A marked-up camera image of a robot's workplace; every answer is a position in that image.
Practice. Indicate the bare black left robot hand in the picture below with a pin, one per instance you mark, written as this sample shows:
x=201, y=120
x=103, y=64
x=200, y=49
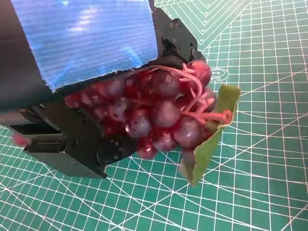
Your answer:
x=84, y=36

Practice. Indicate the red toy grape bunch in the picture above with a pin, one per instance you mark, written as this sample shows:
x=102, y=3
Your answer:
x=166, y=113

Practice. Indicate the green cutting mat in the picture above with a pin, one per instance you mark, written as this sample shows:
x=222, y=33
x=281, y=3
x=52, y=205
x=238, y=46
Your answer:
x=264, y=168

